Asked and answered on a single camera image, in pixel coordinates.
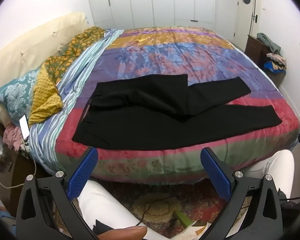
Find cream padded headboard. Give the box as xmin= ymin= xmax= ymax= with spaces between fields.
xmin=0 ymin=12 xmax=87 ymax=125

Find black pants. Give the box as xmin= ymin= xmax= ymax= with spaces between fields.
xmin=72 ymin=74 xmax=282 ymax=148

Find teal floral pillow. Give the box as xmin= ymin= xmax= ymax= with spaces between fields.
xmin=0 ymin=70 xmax=40 ymax=125

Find white paper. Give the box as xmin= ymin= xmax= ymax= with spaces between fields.
xmin=182 ymin=220 xmax=210 ymax=240

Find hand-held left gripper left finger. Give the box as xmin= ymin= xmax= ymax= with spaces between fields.
xmin=16 ymin=146 xmax=99 ymax=240

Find pile of colourful clothes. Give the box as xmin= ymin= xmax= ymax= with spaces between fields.
xmin=263 ymin=52 xmax=287 ymax=74

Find mustard yellow knit blanket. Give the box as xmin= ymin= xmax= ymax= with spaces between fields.
xmin=28 ymin=65 xmax=64 ymax=125

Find dark cloth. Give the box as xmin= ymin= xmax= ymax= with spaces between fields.
xmin=92 ymin=219 xmax=115 ymax=237

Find green box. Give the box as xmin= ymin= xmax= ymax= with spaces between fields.
xmin=174 ymin=209 xmax=198 ymax=228

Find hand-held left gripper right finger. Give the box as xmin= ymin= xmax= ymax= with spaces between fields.
xmin=200 ymin=147 xmax=284 ymax=240

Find green orange floral cloth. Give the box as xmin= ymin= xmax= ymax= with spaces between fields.
xmin=44 ymin=26 xmax=107 ymax=84

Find pink crumpled cloth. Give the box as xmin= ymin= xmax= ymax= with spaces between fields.
xmin=3 ymin=124 xmax=24 ymax=152

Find dark wooden dresser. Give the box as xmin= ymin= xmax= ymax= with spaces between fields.
xmin=245 ymin=35 xmax=287 ymax=88

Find blue striped bed sheet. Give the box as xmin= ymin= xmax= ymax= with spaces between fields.
xmin=27 ymin=27 xmax=125 ymax=175

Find dark wooden nightstand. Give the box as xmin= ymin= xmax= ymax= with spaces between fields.
xmin=7 ymin=145 xmax=48 ymax=205

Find grey green cloth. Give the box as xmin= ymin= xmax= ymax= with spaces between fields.
xmin=257 ymin=32 xmax=282 ymax=55

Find colourful patchwork blanket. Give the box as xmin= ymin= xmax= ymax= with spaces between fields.
xmin=54 ymin=26 xmax=300 ymax=187

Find person's left hand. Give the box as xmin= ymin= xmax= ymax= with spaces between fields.
xmin=95 ymin=225 xmax=148 ymax=240

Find black cable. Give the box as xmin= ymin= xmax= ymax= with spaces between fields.
xmin=137 ymin=195 xmax=183 ymax=225

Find white smartphone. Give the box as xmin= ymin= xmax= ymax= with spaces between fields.
xmin=19 ymin=115 xmax=30 ymax=140

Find white charging cable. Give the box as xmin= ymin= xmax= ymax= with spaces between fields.
xmin=0 ymin=155 xmax=38 ymax=189

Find white door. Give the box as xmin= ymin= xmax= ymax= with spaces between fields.
xmin=236 ymin=0 xmax=260 ymax=52

